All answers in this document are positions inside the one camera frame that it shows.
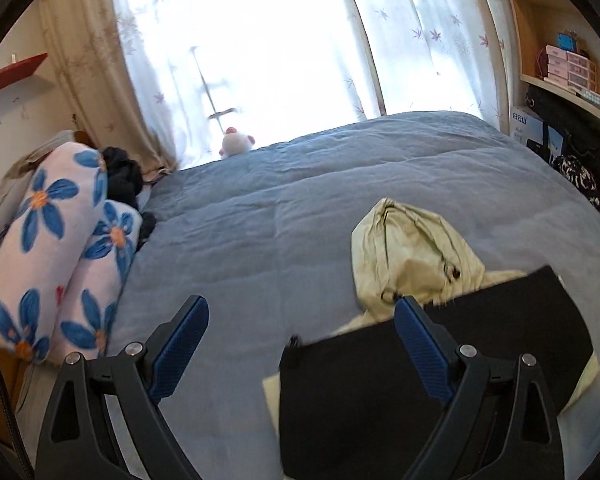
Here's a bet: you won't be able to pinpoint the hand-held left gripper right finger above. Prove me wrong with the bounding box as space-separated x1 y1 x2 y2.
394 296 566 480

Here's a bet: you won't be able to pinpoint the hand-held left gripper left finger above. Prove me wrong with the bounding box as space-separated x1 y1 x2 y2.
35 295 210 480

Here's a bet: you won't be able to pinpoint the yellow-green and black hooded jacket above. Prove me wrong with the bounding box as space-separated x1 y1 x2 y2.
262 197 600 480

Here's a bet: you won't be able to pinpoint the dark clothes pile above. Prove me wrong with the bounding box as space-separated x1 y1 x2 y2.
100 146 158 252

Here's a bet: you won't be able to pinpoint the white pillow with blue flowers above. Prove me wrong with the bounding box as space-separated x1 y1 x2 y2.
47 199 143 361
0 141 109 363

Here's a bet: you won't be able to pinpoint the blue-grey bed blanket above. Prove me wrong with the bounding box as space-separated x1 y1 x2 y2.
15 110 600 480

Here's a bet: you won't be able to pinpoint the white plush toy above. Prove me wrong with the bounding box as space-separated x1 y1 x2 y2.
219 126 257 160

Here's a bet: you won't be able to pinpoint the black and white patterned cloth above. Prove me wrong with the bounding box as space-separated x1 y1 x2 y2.
551 154 600 241

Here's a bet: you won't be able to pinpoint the white box with blue print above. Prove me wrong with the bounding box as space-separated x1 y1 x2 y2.
509 105 566 166

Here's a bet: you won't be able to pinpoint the metal pole stand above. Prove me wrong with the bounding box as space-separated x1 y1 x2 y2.
191 46 241 128

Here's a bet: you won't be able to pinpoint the beige curtain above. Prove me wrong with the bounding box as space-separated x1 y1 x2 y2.
37 0 178 173

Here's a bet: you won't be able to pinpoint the white sheer leaf-print curtain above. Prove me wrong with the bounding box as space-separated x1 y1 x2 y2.
107 0 387 171
340 0 517 136

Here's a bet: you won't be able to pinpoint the pink drawer boxes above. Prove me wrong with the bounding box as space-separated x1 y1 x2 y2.
539 45 595 88

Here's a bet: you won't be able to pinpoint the wooden shelf unit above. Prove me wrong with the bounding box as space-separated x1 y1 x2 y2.
497 0 600 136

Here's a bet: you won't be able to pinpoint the red wall shelf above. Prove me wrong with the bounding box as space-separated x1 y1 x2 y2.
0 52 49 102

